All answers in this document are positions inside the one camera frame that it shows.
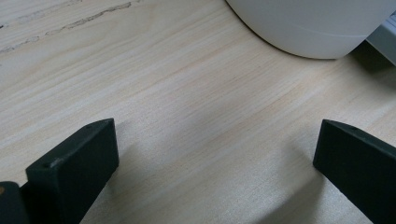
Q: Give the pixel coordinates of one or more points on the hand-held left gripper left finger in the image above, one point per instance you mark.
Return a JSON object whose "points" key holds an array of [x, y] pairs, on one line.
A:
{"points": [[74, 168]]}

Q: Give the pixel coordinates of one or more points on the grey flat box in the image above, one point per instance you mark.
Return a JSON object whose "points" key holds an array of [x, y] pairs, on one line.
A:
{"points": [[386, 40]]}

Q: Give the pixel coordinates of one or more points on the white round container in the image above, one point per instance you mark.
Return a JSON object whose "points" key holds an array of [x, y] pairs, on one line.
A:
{"points": [[311, 25]]}

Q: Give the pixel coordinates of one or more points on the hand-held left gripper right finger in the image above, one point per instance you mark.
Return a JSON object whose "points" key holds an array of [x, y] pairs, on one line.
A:
{"points": [[361, 165]]}

